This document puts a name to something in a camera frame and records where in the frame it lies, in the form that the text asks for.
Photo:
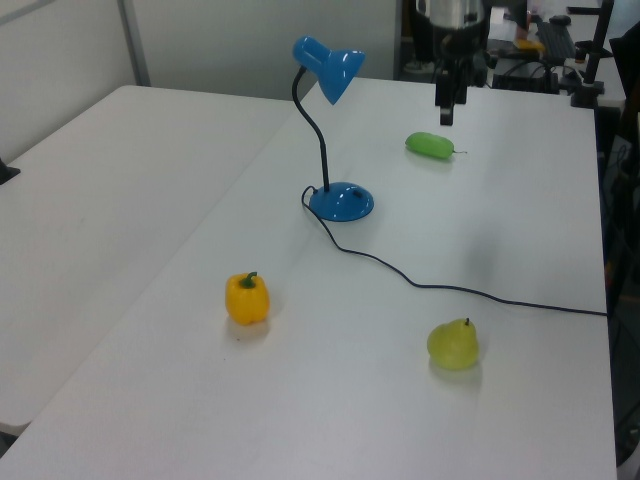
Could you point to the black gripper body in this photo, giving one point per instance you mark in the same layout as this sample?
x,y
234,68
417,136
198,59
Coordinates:
x,y
460,60

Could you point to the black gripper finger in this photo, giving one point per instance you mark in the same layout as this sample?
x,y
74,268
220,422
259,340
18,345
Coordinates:
x,y
446,116
461,96

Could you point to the blue gooseneck desk lamp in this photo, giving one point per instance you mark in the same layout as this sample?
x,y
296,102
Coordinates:
x,y
340,202

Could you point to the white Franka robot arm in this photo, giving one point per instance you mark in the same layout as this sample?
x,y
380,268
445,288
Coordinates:
x,y
450,12

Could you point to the green cucumber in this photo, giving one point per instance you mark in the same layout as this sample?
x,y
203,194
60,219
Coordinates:
x,y
427,145

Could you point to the person legs in dark trousers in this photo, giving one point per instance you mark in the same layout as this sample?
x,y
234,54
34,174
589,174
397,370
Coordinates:
x,y
422,35

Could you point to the black electronics box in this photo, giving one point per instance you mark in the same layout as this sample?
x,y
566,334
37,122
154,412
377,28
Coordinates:
x,y
525,77

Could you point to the small yellow object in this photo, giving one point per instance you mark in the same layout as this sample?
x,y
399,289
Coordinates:
x,y
530,45

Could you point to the black keyboard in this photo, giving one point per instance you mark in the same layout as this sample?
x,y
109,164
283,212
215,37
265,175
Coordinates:
x,y
557,40

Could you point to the black computer mouse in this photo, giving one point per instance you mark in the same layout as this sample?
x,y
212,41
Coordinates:
x,y
560,20

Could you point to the green-yellow pear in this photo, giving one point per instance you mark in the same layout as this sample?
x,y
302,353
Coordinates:
x,y
452,345

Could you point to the yellow bell pepper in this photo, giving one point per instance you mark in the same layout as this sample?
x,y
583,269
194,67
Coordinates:
x,y
247,302

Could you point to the black camera stand with clamp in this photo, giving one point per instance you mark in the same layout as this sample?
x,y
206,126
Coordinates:
x,y
595,55

